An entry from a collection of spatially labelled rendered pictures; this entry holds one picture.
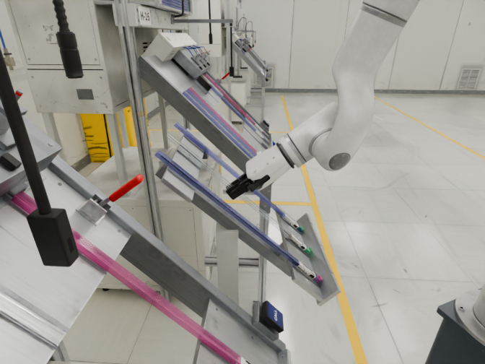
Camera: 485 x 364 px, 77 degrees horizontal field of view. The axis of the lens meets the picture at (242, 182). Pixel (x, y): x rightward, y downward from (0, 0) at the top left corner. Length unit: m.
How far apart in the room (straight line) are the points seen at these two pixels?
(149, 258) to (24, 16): 1.09
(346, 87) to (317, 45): 7.27
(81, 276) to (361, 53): 0.59
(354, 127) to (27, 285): 0.56
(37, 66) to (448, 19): 8.25
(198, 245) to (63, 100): 0.84
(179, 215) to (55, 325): 1.07
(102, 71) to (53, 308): 1.02
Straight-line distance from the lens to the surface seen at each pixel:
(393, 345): 1.73
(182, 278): 0.57
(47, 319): 0.41
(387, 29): 0.66
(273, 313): 0.64
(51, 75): 1.42
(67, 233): 0.26
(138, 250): 0.55
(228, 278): 0.91
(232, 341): 0.59
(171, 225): 1.48
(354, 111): 0.64
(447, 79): 8.99
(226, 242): 0.83
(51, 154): 0.46
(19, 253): 0.44
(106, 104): 1.34
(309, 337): 1.64
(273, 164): 0.70
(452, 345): 0.95
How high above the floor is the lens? 1.28
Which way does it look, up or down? 26 degrees down
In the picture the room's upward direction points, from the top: straight up
